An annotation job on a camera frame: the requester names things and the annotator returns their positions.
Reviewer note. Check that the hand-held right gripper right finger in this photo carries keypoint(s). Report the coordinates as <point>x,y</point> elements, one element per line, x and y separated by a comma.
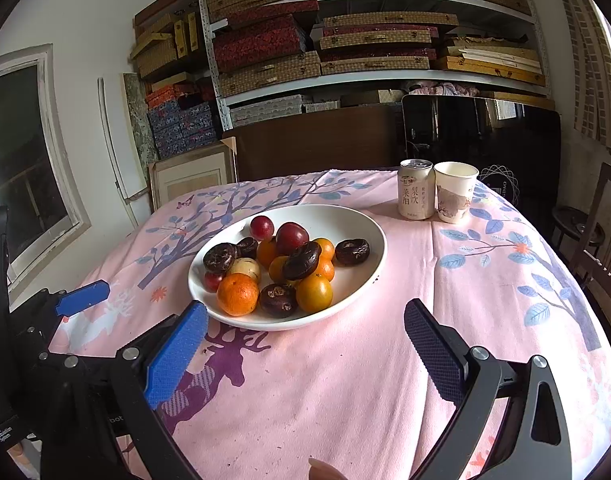
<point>435,355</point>

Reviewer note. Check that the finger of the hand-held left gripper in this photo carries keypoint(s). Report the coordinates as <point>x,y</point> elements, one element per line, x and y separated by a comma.
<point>82,297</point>

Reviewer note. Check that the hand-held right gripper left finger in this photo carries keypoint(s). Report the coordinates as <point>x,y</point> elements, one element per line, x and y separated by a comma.
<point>178,355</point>

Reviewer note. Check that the tiny red plum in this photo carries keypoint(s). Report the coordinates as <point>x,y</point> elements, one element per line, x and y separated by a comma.
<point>212,281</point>

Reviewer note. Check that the large orange tangerine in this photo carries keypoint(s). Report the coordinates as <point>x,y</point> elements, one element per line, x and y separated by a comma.
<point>238,294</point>

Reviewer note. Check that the white oval plate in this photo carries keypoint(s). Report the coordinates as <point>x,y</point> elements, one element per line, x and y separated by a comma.
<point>355,290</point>

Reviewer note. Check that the yellow potato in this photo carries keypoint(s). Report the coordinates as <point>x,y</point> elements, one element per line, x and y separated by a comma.
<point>248,268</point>

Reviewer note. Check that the yellow-green tangerine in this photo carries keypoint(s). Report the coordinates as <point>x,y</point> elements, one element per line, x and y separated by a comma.
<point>314,293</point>

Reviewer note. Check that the small red plum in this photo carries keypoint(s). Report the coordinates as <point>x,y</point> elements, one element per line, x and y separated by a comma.
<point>261,226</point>

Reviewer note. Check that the large dark water chestnut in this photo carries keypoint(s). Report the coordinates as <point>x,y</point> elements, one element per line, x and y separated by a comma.
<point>302,260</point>

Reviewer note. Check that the large red plum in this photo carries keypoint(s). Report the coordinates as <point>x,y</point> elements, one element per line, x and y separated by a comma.
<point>292,238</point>

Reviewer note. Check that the person's right hand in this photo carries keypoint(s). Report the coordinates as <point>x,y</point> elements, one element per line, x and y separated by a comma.
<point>328,472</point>

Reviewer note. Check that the pink printed tablecloth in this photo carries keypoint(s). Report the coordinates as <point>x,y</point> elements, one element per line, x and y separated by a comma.
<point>360,385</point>

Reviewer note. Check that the white framed window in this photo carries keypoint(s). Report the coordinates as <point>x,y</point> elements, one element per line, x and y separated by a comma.
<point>30,160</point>

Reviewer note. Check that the white moulding strip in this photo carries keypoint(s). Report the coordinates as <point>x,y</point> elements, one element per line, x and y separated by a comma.
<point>114,150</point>

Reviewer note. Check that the printed paper cup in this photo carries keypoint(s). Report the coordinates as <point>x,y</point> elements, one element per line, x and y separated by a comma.
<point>453,192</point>

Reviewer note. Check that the white drink can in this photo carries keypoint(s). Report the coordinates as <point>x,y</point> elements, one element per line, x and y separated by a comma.
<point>415,190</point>

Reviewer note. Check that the black spiral print board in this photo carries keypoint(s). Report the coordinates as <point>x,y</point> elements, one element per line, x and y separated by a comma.
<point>500,185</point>

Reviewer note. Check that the marble slab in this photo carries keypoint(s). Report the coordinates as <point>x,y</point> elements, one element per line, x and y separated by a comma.
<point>137,120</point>

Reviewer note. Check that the round dark stool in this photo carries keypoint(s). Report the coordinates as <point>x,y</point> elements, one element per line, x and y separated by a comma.
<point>575,225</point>

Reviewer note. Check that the dark wooden chair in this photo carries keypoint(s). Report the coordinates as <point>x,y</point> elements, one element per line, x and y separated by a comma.
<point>603,250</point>

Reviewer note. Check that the stack of blue patterned boxes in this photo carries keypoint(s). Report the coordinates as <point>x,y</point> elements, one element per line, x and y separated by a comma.
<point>180,125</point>

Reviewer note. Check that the dark wooden board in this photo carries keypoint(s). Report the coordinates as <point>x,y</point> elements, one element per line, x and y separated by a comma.
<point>315,145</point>

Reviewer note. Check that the stack of yellow woven boxes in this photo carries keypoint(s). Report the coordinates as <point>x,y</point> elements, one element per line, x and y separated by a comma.
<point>165,45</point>

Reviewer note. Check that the pink cloth bundle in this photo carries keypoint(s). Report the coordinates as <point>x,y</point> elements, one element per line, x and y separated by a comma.
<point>440,89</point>

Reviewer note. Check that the white metal shelf rack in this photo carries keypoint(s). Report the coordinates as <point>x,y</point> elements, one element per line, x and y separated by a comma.
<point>375,77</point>

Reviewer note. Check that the wooden picture frame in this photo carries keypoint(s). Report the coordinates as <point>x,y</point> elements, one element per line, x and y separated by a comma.
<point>193,175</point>

